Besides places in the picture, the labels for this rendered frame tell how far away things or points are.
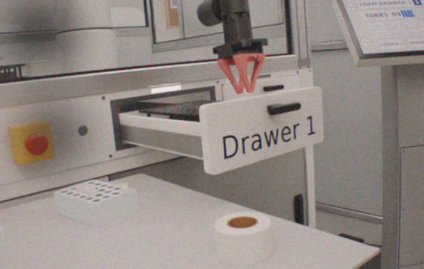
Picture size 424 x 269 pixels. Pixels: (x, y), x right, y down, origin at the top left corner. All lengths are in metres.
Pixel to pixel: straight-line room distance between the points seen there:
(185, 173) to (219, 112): 0.43
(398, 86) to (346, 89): 0.88
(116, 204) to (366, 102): 1.92
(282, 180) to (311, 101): 0.54
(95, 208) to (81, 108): 0.30
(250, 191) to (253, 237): 0.73
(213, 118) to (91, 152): 0.35
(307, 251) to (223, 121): 0.25
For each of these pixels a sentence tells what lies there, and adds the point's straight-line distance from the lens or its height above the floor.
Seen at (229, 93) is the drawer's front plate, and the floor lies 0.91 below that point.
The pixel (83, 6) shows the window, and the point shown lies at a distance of 0.93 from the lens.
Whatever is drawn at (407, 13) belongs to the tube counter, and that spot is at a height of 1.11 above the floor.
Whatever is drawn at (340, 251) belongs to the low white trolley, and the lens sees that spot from 0.53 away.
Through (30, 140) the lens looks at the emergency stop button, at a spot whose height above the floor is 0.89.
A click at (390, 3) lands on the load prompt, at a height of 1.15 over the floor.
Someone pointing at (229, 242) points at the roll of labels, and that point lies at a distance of 0.49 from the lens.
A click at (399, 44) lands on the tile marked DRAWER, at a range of 1.53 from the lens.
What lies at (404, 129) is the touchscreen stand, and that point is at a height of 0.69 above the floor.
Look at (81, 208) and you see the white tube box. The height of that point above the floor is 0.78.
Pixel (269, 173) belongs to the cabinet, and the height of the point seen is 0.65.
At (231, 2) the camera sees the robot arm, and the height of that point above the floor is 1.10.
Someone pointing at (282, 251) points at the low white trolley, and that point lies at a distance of 0.53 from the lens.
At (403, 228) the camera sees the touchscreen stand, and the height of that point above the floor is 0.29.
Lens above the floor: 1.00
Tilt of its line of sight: 10 degrees down
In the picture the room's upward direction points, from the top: 5 degrees counter-clockwise
